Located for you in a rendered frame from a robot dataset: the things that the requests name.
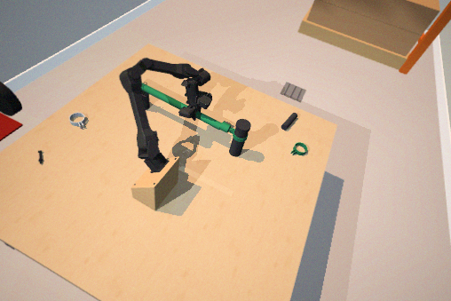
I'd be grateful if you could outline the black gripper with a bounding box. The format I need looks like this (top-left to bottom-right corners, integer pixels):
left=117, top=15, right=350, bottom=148
left=178, top=91, right=208, bottom=121

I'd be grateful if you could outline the grey metal band clamp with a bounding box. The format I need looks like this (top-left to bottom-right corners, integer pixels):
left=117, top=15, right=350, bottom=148
left=69, top=113, right=86, bottom=129

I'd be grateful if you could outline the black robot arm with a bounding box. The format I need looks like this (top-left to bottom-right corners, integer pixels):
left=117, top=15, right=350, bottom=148
left=119, top=58, right=213, bottom=173

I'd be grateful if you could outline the green cylinder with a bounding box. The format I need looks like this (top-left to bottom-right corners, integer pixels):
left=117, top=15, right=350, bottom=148
left=141, top=83, right=221, bottom=130

